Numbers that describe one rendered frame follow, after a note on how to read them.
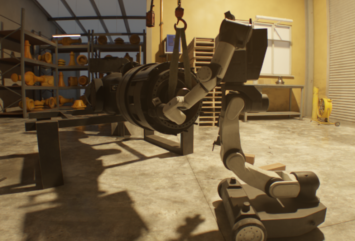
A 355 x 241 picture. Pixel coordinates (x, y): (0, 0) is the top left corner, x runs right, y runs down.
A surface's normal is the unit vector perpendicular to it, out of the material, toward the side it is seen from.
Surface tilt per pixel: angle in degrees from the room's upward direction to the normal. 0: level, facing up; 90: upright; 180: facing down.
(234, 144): 90
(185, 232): 0
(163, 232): 0
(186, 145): 90
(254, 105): 113
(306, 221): 90
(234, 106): 90
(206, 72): 76
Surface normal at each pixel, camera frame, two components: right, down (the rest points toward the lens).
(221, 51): -0.44, -0.15
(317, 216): 0.29, 0.09
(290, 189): -0.04, 0.09
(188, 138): 0.62, 0.07
